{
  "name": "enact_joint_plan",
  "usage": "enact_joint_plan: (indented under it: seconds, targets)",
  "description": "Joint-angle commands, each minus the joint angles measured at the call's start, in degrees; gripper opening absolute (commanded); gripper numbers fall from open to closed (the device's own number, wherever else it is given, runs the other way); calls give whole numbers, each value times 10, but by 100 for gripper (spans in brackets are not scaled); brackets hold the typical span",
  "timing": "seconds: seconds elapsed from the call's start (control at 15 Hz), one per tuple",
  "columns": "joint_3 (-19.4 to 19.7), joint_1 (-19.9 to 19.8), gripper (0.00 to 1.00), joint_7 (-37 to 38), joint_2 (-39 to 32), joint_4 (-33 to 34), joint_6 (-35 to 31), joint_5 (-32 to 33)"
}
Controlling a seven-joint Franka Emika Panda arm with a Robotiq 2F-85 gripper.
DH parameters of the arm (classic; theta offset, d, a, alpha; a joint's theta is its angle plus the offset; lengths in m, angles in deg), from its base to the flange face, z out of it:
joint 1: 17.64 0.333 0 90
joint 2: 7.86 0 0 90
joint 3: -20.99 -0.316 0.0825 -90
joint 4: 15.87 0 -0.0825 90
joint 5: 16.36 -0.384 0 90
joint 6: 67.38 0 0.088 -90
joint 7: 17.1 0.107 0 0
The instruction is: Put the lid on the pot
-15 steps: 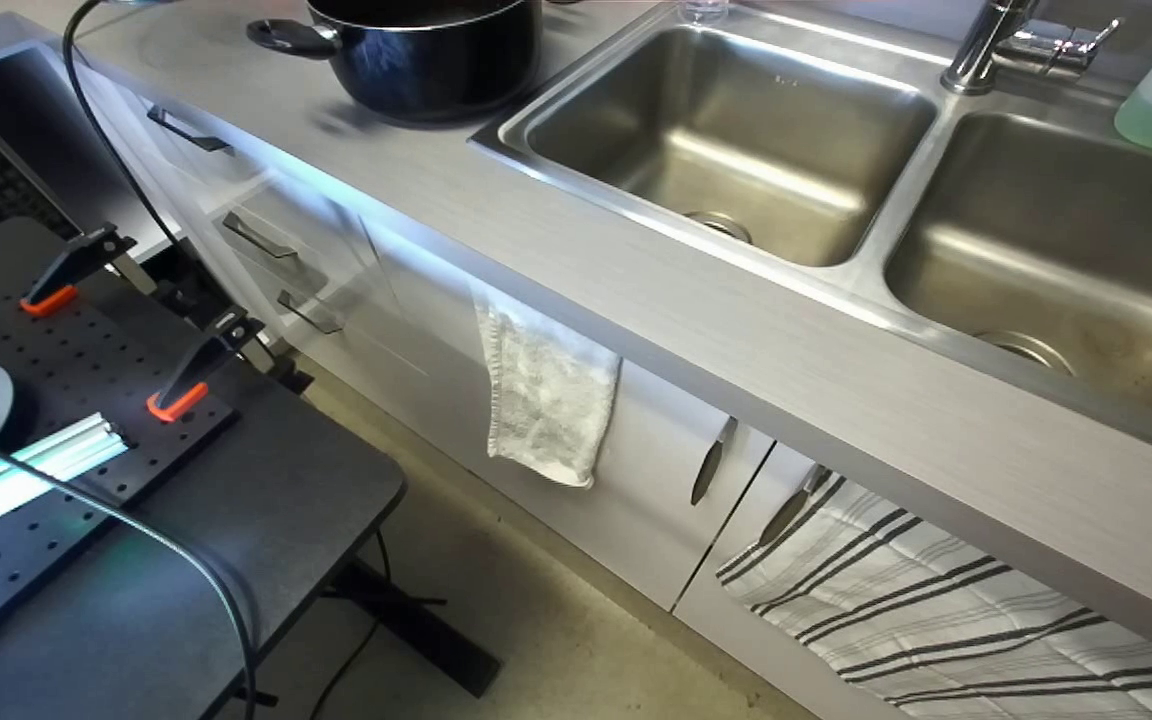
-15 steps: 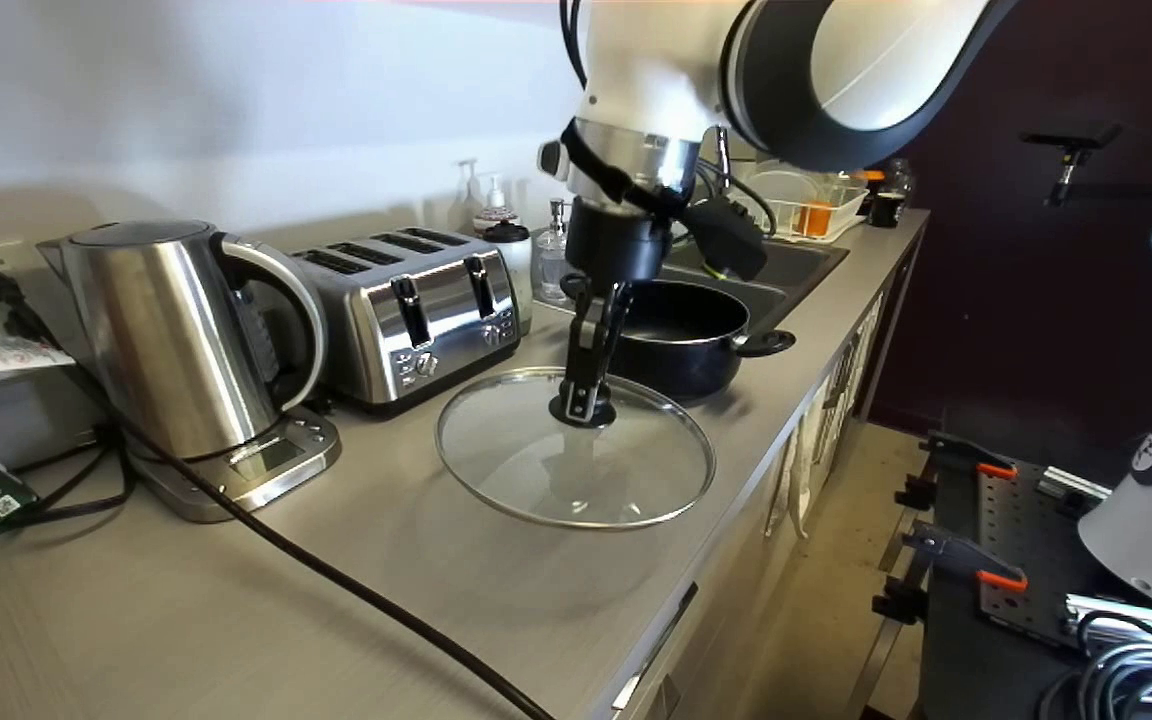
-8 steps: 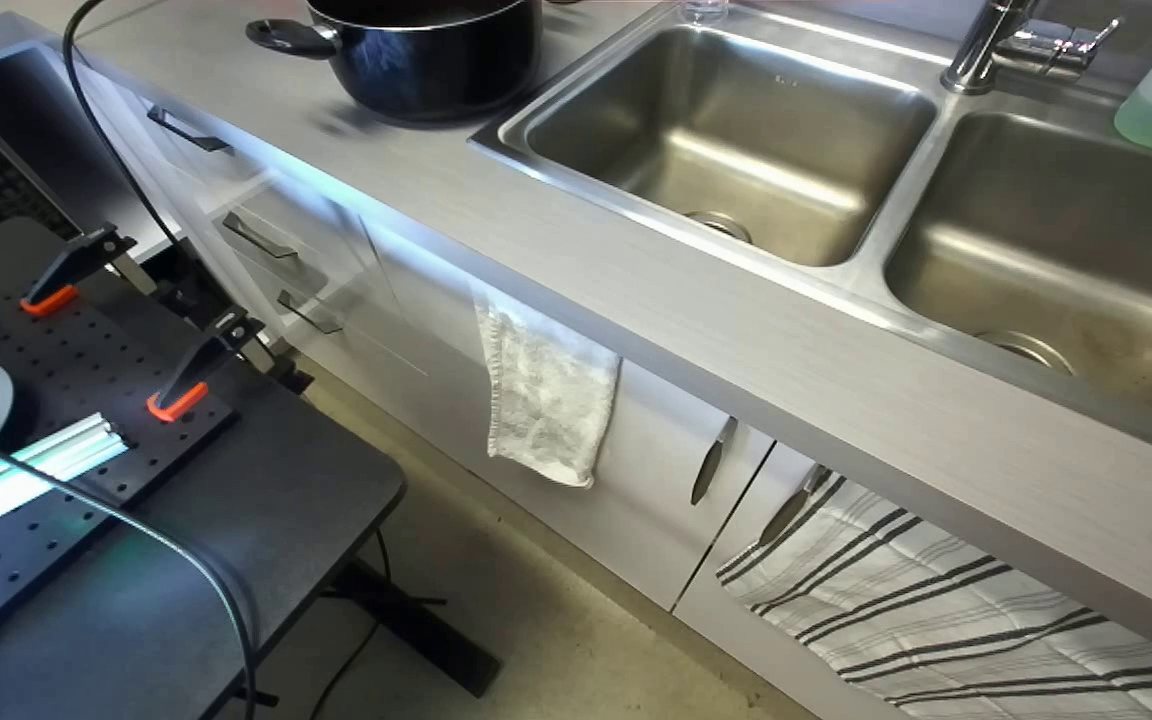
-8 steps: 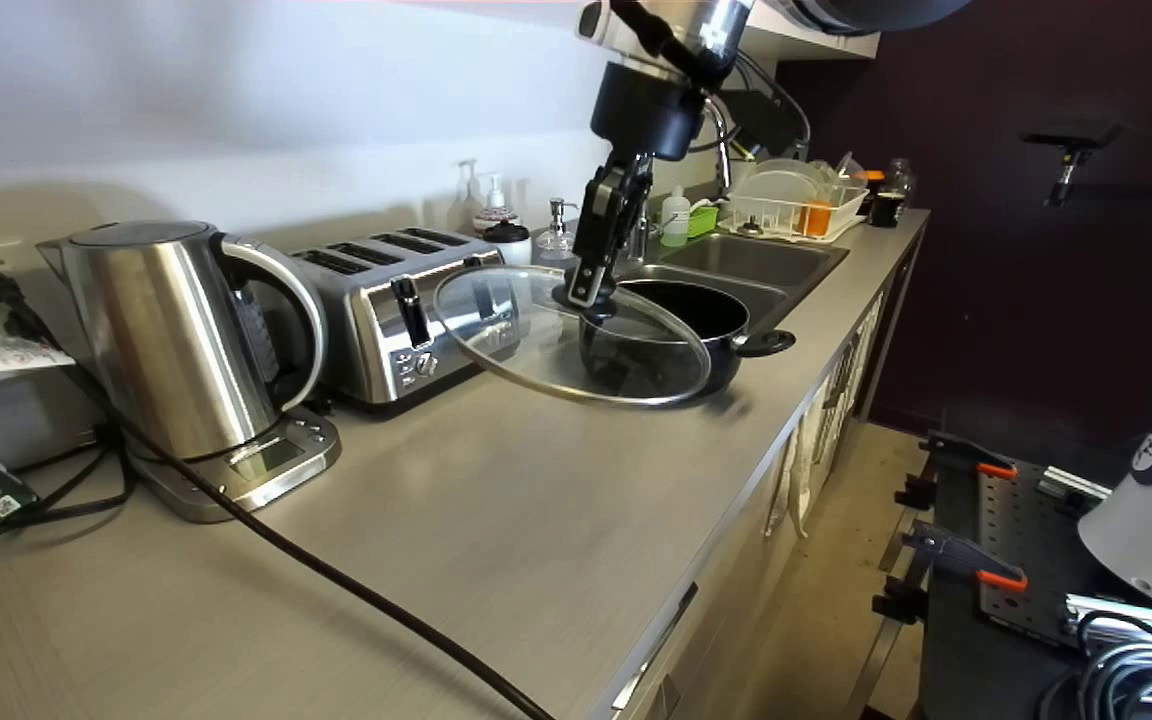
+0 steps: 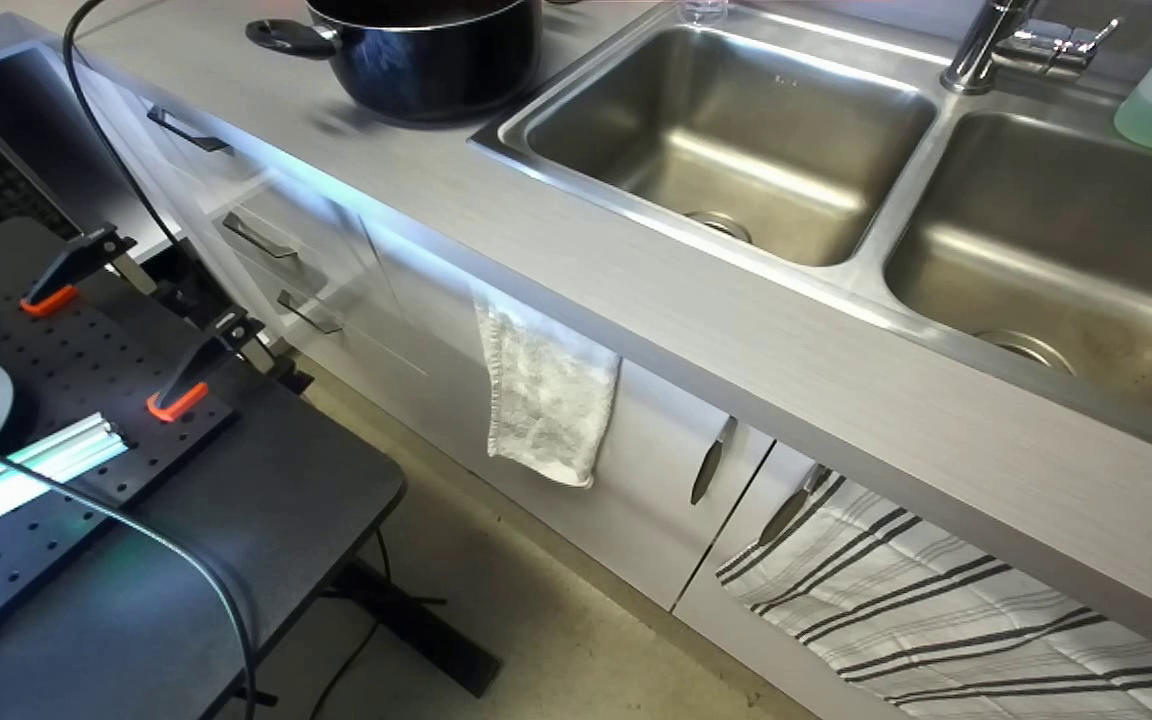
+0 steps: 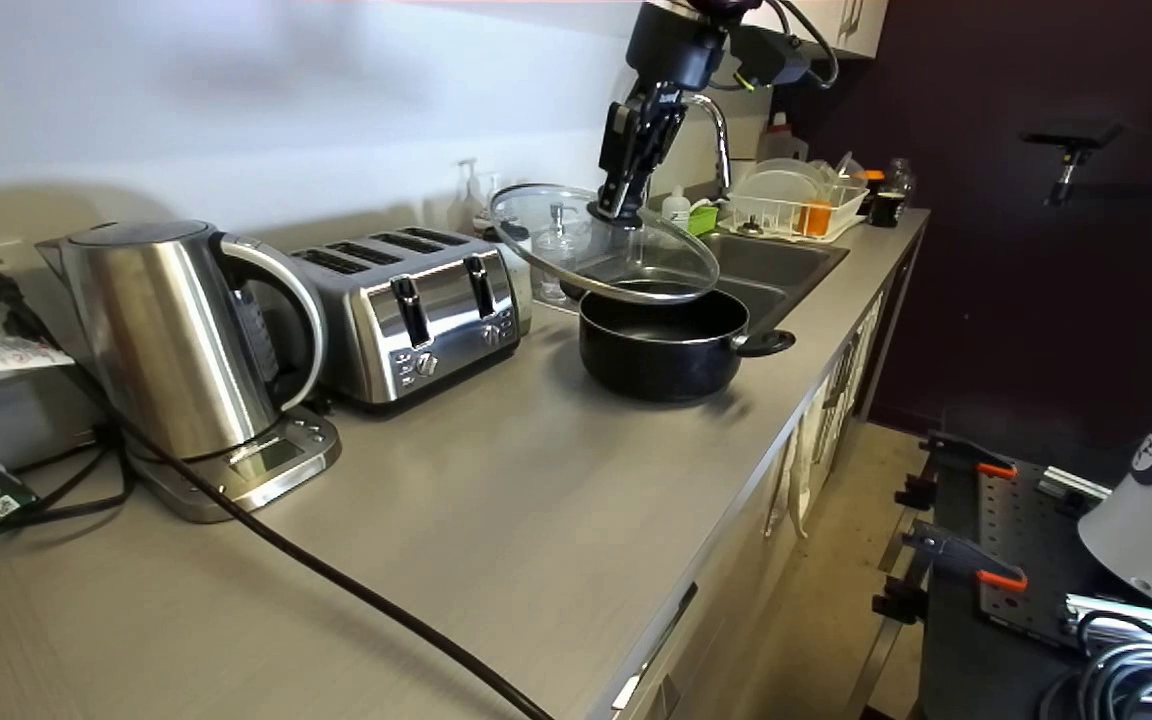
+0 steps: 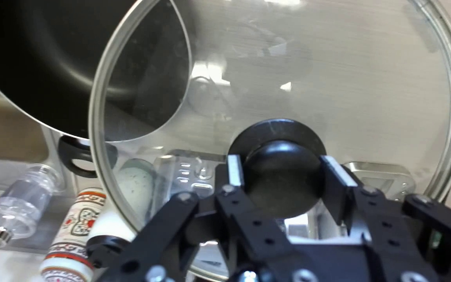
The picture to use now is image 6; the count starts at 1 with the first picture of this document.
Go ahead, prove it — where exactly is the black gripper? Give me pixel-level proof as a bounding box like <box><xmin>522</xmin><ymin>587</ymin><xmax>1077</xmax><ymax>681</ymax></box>
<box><xmin>591</xmin><ymin>4</ymin><xmax>733</xmax><ymax>228</ymax></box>

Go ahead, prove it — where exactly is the glass lid with black knob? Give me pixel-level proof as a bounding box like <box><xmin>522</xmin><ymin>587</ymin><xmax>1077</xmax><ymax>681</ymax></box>
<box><xmin>488</xmin><ymin>181</ymin><xmax>726</xmax><ymax>309</ymax></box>

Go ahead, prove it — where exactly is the black cooking pot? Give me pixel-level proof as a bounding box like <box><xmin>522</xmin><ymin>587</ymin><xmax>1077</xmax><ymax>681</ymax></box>
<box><xmin>577</xmin><ymin>281</ymin><xmax>799</xmax><ymax>405</ymax></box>

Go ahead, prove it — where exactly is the chrome sink faucet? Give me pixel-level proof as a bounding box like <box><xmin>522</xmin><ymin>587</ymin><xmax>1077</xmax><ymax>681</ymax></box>
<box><xmin>683</xmin><ymin>86</ymin><xmax>741</xmax><ymax>203</ymax></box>

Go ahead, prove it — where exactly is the white dish rack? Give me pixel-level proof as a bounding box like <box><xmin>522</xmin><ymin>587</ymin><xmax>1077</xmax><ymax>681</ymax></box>
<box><xmin>726</xmin><ymin>156</ymin><xmax>871</xmax><ymax>248</ymax></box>

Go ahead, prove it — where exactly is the clear glass bottle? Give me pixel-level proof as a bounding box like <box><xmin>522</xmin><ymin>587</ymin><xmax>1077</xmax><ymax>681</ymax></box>
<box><xmin>449</xmin><ymin>152</ymin><xmax>501</xmax><ymax>238</ymax></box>

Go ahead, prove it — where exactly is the stainless steel double sink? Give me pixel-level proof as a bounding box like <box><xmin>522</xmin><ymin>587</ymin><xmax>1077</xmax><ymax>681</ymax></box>
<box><xmin>696</xmin><ymin>228</ymin><xmax>855</xmax><ymax>341</ymax></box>

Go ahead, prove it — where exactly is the orange cup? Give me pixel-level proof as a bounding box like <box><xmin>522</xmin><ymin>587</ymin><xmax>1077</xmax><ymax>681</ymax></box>
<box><xmin>799</xmin><ymin>196</ymin><xmax>836</xmax><ymax>242</ymax></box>

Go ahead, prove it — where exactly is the small black cup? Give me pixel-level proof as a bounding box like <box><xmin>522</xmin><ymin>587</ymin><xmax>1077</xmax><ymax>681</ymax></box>
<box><xmin>865</xmin><ymin>185</ymin><xmax>914</xmax><ymax>232</ymax></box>

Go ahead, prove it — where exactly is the stainless steel four-slot toaster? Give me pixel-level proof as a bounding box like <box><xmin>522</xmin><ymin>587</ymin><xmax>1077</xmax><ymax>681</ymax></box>
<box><xmin>284</xmin><ymin>224</ymin><xmax>538</xmax><ymax>412</ymax></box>

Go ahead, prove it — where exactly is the grey lower cabinet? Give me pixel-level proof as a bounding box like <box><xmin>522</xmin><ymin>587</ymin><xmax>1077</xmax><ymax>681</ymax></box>
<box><xmin>609</xmin><ymin>210</ymin><xmax>936</xmax><ymax>720</ymax></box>

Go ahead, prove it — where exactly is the steel kettle base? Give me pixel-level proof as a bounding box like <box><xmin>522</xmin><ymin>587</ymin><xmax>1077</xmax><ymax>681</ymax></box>
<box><xmin>131</xmin><ymin>405</ymin><xmax>344</xmax><ymax>523</ymax></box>

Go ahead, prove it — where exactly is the stainless steel electric kettle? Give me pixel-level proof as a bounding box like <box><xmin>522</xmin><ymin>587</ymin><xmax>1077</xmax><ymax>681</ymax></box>
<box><xmin>60</xmin><ymin>214</ymin><xmax>332</xmax><ymax>462</ymax></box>

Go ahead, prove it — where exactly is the black perforated breadboard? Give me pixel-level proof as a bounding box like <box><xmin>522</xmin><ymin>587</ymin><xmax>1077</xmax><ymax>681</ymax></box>
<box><xmin>973</xmin><ymin>461</ymin><xmax>1106</xmax><ymax>649</ymax></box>

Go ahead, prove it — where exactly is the black work table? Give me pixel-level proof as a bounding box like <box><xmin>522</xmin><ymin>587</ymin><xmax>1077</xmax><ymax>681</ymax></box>
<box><xmin>869</xmin><ymin>434</ymin><xmax>1152</xmax><ymax>720</ymax></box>

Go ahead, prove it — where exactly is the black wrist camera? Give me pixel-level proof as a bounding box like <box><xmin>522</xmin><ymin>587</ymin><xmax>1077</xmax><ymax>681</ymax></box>
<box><xmin>727</xmin><ymin>19</ymin><xmax>822</xmax><ymax>97</ymax></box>

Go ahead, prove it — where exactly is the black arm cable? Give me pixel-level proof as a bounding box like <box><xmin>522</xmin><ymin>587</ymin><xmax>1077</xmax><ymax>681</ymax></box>
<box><xmin>770</xmin><ymin>0</ymin><xmax>849</xmax><ymax>97</ymax></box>

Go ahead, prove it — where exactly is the orange-handled black clamp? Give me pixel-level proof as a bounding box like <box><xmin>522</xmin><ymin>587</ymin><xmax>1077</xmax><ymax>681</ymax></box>
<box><xmin>871</xmin><ymin>520</ymin><xmax>1038</xmax><ymax>630</ymax></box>
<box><xmin>894</xmin><ymin>447</ymin><xmax>1027</xmax><ymax>520</ymax></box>

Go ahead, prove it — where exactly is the long black power cable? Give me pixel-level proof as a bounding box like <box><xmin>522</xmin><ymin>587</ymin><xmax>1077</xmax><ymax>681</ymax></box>
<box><xmin>12</xmin><ymin>317</ymin><xmax>557</xmax><ymax>720</ymax></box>

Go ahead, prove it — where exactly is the looped black cable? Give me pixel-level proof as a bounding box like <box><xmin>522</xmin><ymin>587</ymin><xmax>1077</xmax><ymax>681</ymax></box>
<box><xmin>0</xmin><ymin>415</ymin><xmax>145</xmax><ymax>551</ymax></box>

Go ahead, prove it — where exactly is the black wall plug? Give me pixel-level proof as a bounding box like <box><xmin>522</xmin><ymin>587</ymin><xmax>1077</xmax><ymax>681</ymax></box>
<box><xmin>0</xmin><ymin>262</ymin><xmax>70</xmax><ymax>353</ymax></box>

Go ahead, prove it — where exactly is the blue grey cable bundle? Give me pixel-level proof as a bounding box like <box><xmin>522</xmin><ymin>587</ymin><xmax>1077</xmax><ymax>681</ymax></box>
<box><xmin>1071</xmin><ymin>620</ymin><xmax>1152</xmax><ymax>720</ymax></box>

